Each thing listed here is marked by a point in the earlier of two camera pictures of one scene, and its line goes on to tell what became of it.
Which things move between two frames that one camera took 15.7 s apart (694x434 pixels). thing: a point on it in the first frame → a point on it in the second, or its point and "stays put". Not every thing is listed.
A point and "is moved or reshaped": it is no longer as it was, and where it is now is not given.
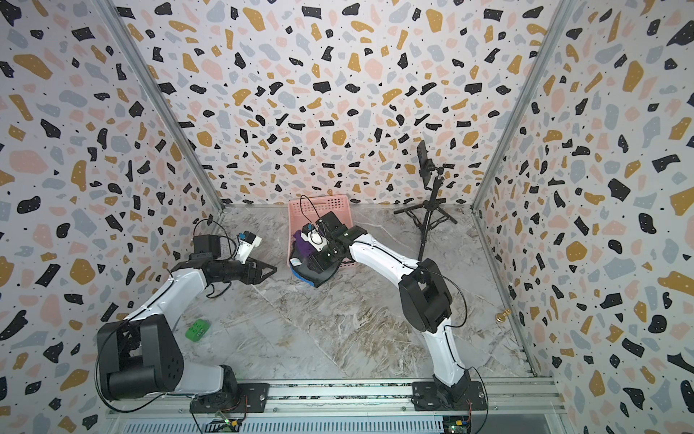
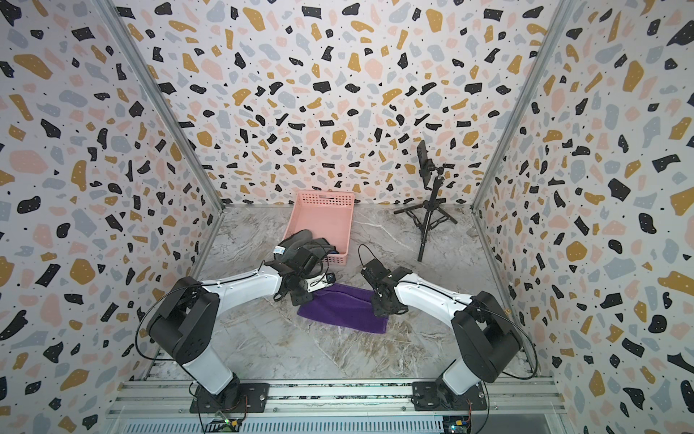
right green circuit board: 456,424 stays put
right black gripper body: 323,258 → 379,308
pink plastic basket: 305,211 stays put
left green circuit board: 226,425 stays put
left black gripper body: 232,271 → 302,296
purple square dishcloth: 304,248 → 346,306
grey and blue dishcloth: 300,278 is moved or reshaped
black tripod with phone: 428,215 stays put
